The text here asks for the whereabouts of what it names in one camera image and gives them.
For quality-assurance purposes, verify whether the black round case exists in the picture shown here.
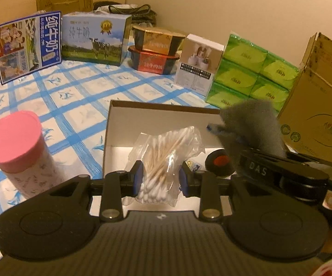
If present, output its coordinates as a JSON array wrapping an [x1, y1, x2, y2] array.
[[205, 149, 237, 179]]

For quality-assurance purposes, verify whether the gold instant noodle bowl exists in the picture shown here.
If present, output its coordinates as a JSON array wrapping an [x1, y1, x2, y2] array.
[[132, 25, 186, 56]]

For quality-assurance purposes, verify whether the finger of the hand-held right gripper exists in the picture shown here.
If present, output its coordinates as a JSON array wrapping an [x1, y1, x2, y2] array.
[[206, 123, 227, 135], [231, 136, 249, 148]]

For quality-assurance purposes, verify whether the bag of cotton swabs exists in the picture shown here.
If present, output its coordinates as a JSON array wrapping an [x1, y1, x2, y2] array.
[[128, 126, 205, 207]]

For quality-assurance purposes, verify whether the blue illustrated milk carton box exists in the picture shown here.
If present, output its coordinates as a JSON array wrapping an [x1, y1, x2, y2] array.
[[0, 11, 62, 86]]

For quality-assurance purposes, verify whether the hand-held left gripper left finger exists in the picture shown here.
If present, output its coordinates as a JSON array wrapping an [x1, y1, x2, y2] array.
[[49, 160, 144, 222]]

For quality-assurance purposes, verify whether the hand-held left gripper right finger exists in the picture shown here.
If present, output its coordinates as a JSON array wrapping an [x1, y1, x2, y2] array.
[[179, 162, 267, 222]]

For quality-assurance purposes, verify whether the large flattened cardboard box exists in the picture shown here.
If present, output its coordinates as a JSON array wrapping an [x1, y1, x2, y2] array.
[[277, 32, 332, 171]]

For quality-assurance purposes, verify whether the pink lidded canister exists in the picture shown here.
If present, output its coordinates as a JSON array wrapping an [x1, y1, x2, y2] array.
[[0, 110, 66, 201]]

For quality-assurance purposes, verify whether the stack of green tissue packs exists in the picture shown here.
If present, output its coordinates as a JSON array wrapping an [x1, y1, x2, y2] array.
[[205, 34, 300, 113]]

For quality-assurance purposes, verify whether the cow print milk box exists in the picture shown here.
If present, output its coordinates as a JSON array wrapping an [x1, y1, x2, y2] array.
[[61, 13, 133, 67]]

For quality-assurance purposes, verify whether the wooden headboard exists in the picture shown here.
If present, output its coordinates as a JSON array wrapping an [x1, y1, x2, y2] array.
[[0, 0, 131, 48]]

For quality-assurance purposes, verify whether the white product box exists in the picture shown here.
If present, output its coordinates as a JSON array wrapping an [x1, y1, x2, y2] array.
[[174, 34, 225, 97]]

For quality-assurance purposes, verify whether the blue checked bed sheet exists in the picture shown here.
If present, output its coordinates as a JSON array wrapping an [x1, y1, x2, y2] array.
[[0, 54, 222, 268]]

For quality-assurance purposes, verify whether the dark grey towel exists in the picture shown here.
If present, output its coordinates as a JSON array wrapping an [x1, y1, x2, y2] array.
[[218, 99, 288, 176]]

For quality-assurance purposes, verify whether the black bag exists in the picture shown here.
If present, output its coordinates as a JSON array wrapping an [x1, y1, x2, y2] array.
[[92, 1, 158, 31]]

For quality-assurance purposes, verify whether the red instant noodle bowl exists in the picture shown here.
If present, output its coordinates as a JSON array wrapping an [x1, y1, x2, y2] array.
[[128, 46, 181, 75]]

